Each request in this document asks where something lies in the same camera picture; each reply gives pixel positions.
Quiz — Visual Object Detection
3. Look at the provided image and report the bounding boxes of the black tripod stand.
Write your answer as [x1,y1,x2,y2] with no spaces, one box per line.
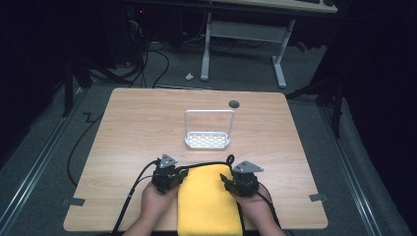
[60,53,126,119]
[284,73,347,140]

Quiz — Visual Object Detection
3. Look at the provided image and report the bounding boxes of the small red object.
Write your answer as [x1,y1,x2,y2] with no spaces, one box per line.
[295,40,310,54]

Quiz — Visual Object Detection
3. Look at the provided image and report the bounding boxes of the metal floor rail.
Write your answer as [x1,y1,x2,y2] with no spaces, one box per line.
[318,103,384,236]
[0,88,89,232]

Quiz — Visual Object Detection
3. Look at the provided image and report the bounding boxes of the black cable on floor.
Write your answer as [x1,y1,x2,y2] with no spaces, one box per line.
[66,111,105,189]

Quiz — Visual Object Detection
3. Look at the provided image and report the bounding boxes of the left hand-held gripper black cable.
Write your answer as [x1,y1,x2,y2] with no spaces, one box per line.
[110,159,159,236]

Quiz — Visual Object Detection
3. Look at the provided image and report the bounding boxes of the white-legged desk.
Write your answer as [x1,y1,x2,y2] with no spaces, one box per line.
[200,0,338,89]

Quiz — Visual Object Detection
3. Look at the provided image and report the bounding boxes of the bundle of black cables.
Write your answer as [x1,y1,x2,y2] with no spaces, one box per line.
[126,13,171,89]

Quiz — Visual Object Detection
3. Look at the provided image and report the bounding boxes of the right hand-held gripper black cable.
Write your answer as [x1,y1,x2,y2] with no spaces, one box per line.
[257,190,283,230]

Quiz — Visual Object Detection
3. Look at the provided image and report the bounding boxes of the hand-held gripper black cable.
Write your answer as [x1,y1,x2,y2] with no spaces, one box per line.
[257,190,283,230]
[110,159,159,236]

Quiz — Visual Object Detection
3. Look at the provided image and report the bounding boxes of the yellow towel with black trim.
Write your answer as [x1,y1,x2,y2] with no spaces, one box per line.
[176,153,246,236]

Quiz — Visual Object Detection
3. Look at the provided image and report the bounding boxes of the person's right hand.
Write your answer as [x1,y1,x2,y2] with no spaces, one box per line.
[228,184,273,228]

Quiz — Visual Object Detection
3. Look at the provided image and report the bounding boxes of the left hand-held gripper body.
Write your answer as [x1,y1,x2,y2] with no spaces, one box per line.
[150,152,181,195]

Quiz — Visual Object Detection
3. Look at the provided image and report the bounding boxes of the person's left hand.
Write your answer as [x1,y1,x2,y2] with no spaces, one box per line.
[141,181,181,227]

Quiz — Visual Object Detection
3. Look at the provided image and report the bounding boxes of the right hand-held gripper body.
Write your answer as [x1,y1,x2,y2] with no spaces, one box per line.
[229,159,265,199]

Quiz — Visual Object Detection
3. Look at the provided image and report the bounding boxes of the white plastic rack with handle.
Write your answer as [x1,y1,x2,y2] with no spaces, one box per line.
[183,108,236,150]

